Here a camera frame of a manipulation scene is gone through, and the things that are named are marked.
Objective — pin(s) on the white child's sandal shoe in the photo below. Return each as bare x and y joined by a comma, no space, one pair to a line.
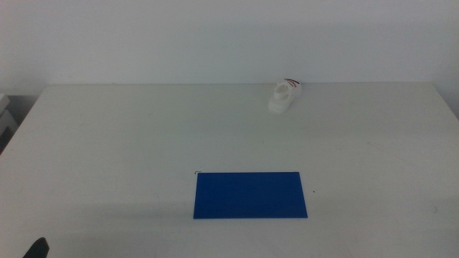
280,98

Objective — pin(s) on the blue rectangular mat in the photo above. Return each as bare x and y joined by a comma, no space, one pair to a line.
250,195

